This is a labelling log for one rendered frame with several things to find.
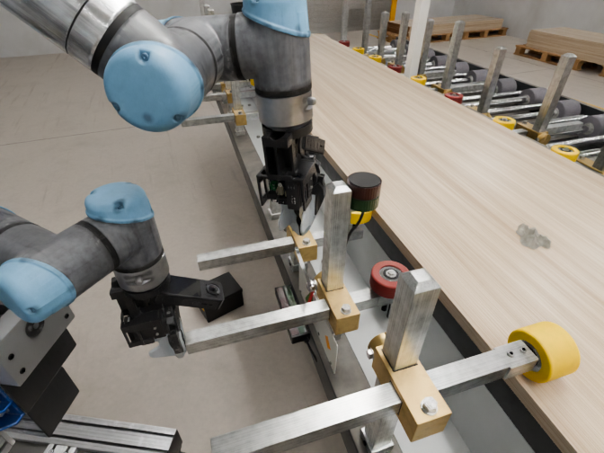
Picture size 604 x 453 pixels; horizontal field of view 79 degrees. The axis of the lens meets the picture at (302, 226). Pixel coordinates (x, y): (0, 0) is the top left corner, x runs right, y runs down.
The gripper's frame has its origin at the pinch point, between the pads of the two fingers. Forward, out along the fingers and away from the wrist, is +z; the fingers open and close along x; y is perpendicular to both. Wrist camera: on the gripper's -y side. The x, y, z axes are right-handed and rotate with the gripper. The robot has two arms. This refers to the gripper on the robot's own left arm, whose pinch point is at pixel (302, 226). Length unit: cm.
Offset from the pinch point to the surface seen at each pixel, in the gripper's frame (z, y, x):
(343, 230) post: 2.3, -3.3, 6.7
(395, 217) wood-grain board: 15.6, -27.8, 14.0
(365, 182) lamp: -6.5, -6.1, 9.9
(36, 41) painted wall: 51, -458, -629
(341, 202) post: -4.0, -3.0, 6.5
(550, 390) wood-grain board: 16.6, 10.0, 41.5
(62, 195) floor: 91, -110, -228
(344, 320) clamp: 18.4, 3.8, 8.5
